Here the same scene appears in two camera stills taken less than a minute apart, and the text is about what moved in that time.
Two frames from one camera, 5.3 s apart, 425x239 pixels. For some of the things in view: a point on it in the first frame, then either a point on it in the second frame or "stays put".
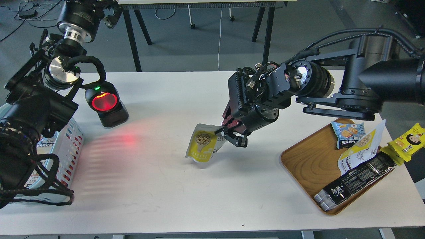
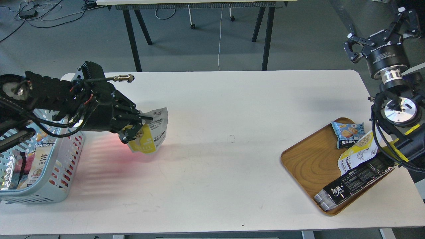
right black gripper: [256, 95] → [384, 48]
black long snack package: [347, 182] stays put
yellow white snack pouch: [204, 143] → [153, 133]
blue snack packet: [348, 134] stays put
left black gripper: [80, 19] → [107, 110]
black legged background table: [136, 5] stays put
